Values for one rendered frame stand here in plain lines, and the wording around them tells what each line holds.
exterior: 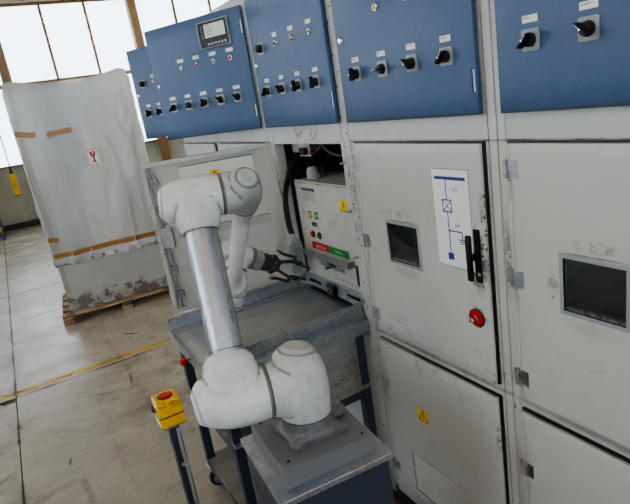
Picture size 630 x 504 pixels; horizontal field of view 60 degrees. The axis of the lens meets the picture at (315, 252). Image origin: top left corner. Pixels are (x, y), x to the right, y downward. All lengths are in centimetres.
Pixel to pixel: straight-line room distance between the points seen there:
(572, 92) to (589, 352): 62
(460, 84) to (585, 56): 36
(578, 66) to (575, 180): 25
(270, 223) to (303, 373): 130
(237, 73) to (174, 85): 42
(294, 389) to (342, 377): 77
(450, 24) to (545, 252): 64
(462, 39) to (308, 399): 106
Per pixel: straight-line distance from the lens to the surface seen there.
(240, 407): 156
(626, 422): 155
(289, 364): 157
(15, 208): 1314
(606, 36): 131
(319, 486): 162
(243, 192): 167
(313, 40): 215
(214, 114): 285
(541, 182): 144
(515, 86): 144
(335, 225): 237
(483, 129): 156
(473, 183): 159
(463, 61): 155
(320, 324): 220
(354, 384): 238
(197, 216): 165
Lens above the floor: 177
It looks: 16 degrees down
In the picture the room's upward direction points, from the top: 9 degrees counter-clockwise
